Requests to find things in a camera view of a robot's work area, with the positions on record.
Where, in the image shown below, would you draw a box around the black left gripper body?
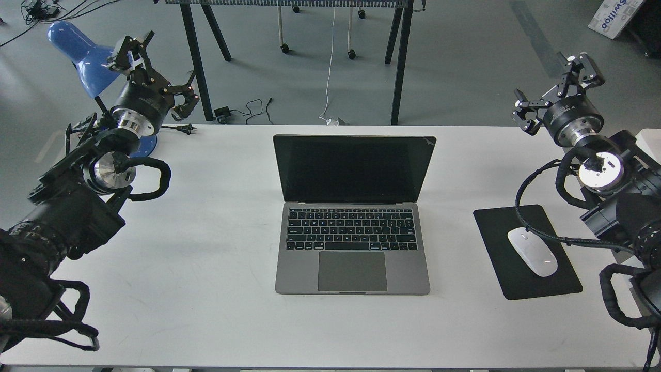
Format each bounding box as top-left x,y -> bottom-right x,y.
111,82 -> 174,128

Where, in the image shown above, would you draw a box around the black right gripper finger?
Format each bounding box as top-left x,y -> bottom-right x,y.
512,88 -> 554,136
542,52 -> 605,104

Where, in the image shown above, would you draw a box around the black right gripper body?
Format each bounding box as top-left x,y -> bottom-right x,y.
543,97 -> 604,148

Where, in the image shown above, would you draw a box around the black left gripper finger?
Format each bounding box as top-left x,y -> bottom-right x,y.
107,31 -> 170,91
164,70 -> 200,121

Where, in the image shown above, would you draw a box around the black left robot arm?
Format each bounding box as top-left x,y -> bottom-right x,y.
1,22 -> 200,351

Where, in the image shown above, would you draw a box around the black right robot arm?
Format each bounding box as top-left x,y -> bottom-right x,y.
512,52 -> 660,371

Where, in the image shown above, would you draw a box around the black plug on table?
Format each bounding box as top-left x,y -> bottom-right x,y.
161,124 -> 197,136

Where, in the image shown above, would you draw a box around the white cardboard box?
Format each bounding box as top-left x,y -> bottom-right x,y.
588,1 -> 645,40

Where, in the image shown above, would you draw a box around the white computer mouse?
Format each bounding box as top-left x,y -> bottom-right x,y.
506,227 -> 559,277

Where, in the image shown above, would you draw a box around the black mouse pad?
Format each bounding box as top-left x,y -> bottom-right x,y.
473,207 -> 583,301

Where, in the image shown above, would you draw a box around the grey open laptop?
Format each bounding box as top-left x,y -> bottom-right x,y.
273,134 -> 436,295

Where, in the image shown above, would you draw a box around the black power adapter cable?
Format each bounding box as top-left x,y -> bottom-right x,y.
214,98 -> 274,125

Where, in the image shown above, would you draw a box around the black metal table frame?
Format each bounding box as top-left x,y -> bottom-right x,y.
154,0 -> 427,126

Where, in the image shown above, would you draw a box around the black cables on floor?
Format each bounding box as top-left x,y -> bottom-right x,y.
0,0 -> 124,48

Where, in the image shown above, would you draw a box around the white hanging cable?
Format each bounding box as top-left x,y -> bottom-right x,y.
319,6 -> 350,126

